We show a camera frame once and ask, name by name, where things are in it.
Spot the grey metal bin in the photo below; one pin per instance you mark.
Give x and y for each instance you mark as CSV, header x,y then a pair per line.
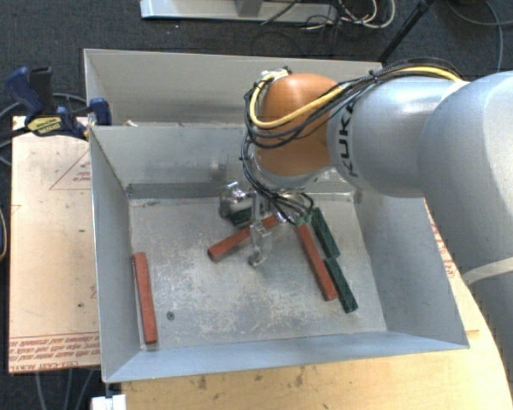
x,y
222,288

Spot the red-brown flat block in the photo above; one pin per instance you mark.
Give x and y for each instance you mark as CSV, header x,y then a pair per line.
x,y
317,263
145,297
231,243

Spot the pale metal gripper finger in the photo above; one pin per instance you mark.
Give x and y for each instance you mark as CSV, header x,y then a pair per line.
x,y
254,246
263,246

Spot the brown cardboard board, red print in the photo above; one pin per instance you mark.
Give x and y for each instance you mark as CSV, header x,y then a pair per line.
x,y
51,246

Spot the dark green flat block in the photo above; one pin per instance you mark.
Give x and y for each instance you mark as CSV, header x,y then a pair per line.
x,y
341,284
326,235

